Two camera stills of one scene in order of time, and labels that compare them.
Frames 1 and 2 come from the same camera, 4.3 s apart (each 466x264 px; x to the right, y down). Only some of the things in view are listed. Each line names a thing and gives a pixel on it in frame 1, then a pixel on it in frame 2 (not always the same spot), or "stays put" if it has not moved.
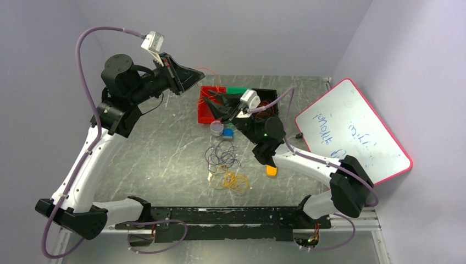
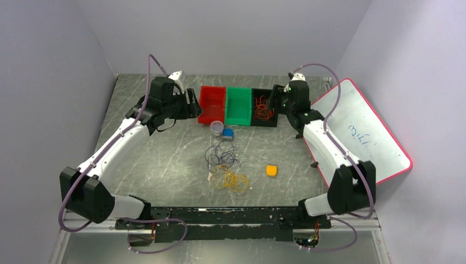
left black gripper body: [175, 81] -> [179, 109]
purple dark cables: [221, 155] stays put
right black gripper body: [226, 115] -> [282, 105]
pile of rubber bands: [223, 178] stays put
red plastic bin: [206, 114] stays put
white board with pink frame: [340, 124] stays put
